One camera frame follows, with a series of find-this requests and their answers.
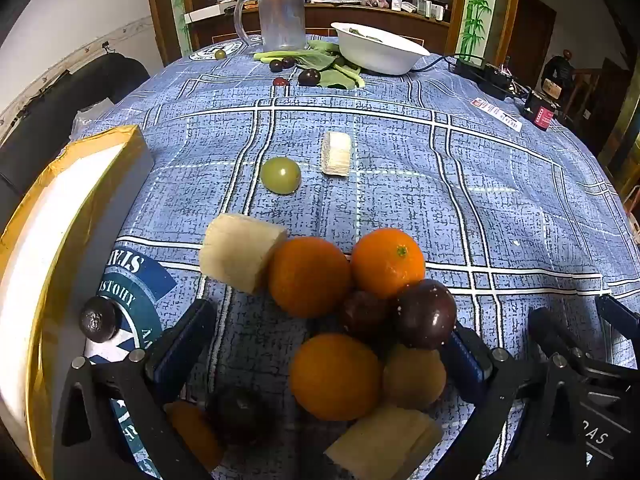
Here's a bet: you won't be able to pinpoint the large dark purple passion fruit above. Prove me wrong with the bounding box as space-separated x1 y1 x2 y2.
392 278 458 351

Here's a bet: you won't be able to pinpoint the red and black box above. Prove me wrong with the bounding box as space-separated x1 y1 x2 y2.
522 92 561 131

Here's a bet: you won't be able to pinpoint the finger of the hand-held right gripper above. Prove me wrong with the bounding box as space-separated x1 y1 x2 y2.
529 306 598 376
595 294 640 346

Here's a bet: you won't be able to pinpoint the green grape-like fruit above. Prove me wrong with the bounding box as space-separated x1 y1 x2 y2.
259 156 302 195

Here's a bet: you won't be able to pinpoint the clear plastic pitcher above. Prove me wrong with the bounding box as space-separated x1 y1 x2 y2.
233 0 307 52

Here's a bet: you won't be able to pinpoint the green leafy vegetables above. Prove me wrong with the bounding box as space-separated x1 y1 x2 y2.
253 40 366 90

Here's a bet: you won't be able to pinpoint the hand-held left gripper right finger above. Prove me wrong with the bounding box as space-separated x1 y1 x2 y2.
442 324 588 480

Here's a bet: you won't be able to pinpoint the clear plastic wrap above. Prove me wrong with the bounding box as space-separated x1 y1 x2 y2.
72 100 116 133

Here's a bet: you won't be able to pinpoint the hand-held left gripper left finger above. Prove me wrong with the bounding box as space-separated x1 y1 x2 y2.
52 299 217 480

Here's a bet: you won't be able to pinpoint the black cable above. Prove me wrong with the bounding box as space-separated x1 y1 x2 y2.
410 54 483 73

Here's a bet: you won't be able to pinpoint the white bowl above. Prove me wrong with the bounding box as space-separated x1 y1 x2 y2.
331 22 431 76

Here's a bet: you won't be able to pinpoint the dark red wrinkled fruit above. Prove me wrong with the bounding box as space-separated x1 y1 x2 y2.
341 290 393 341

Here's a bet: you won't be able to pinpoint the wooden cabinet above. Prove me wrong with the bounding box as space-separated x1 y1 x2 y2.
145 0 523 66

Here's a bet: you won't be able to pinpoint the blue plaid tablecloth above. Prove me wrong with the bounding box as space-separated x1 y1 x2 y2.
70 35 640 480

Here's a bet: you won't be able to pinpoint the white box with yellow tape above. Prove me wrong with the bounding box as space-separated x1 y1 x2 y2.
0 125 156 480

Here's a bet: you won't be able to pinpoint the orange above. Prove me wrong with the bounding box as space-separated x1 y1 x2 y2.
267 236 353 318
289 332 385 422
164 401 224 472
350 227 427 301

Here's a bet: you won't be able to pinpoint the black power strip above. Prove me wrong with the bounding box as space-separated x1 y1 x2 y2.
454 57 518 101

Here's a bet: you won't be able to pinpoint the small pale sugarcane piece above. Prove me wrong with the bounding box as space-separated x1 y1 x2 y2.
320 131 352 178

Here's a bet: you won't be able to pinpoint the black chair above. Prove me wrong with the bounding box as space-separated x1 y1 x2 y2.
0 52 151 231

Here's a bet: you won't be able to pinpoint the brown kiwi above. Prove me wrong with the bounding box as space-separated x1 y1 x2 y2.
382 344 447 410

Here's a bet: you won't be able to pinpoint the white paper label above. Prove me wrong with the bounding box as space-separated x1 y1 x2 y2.
470 97 525 131

